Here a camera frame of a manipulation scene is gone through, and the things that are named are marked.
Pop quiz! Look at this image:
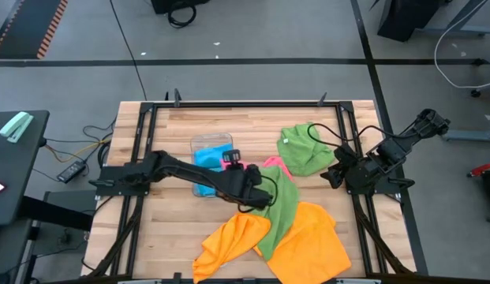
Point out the white cable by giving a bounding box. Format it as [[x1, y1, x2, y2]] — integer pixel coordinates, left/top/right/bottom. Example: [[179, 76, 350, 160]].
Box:
[[432, 0, 490, 91]]

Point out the black metal table frame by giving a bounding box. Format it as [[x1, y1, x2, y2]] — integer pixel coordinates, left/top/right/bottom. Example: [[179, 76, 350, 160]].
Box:
[[81, 88, 418, 284]]

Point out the clear plastic bin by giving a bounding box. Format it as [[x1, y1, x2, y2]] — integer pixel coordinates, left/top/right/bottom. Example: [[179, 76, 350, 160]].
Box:
[[190, 133, 234, 198]]

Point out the pink microfiber towel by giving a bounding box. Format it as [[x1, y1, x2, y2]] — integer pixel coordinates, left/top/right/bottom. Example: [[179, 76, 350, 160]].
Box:
[[219, 157, 252, 170], [262, 155, 295, 182]]

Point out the red and black chair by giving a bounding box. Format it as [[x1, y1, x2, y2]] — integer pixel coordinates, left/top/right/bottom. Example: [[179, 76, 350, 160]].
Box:
[[467, 160, 490, 224]]

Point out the black power adapter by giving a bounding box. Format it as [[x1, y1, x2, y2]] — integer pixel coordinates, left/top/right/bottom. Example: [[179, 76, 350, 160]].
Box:
[[56, 160, 87, 185]]

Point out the green microfiber towel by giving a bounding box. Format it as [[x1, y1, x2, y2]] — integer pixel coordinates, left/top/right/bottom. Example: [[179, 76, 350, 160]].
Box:
[[250, 165, 301, 261], [276, 122, 336, 178]]

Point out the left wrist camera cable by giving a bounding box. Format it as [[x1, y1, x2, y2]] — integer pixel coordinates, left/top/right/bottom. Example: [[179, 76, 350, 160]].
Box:
[[237, 174, 279, 215]]

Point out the black mat with orange stripes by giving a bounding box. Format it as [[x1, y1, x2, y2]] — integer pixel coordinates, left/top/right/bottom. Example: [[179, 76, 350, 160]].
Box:
[[0, 0, 69, 60]]

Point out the blue microfiber towel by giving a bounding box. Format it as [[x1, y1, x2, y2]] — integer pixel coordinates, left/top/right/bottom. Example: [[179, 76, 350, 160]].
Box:
[[195, 173, 223, 197], [193, 144, 234, 174]]

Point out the black cable bundle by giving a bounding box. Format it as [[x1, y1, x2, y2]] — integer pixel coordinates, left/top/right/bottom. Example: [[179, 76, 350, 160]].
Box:
[[81, 118, 116, 170]]

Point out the black desk underframe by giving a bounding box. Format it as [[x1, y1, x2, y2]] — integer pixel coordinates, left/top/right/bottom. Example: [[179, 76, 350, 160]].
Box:
[[0, 191, 96, 284]]

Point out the long black floor cable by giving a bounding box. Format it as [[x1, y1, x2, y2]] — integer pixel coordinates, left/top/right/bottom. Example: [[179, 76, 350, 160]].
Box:
[[109, 0, 148, 102]]

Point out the coiled black cable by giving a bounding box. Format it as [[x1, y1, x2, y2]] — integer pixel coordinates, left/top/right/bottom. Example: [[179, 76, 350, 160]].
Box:
[[166, 3, 198, 30]]

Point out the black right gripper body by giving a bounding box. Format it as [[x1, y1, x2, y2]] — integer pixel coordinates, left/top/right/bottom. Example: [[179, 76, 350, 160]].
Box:
[[331, 144, 363, 186]]

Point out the mint green stapler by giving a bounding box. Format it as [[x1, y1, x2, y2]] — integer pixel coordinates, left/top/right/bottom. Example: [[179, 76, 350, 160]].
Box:
[[0, 111, 35, 144]]

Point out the grey desk leg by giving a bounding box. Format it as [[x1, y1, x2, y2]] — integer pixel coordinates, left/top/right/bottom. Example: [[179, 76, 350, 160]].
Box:
[[421, 0, 490, 39]]

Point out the yellow cable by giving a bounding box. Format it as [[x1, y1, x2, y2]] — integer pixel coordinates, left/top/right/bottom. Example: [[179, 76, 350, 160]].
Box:
[[44, 137, 113, 163]]

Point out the black side desk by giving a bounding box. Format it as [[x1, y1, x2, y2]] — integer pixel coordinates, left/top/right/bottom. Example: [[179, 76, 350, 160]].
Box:
[[0, 110, 50, 226]]

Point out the black desk base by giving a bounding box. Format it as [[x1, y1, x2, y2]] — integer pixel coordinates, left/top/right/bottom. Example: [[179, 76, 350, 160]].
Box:
[[376, 0, 451, 43]]

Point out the grey table foot bar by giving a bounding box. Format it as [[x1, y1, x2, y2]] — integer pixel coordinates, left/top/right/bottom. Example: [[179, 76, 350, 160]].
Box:
[[441, 129, 490, 143]]

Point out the black equipment box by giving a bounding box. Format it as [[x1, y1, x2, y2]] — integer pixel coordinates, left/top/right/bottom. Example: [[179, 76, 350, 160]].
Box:
[[151, 0, 211, 16]]

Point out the orange microfiber towel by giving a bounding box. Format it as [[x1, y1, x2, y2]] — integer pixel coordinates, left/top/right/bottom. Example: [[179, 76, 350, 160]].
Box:
[[254, 201, 352, 284], [192, 212, 272, 284]]

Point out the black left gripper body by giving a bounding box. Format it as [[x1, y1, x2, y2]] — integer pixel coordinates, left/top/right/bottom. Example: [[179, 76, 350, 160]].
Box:
[[224, 163, 275, 211]]

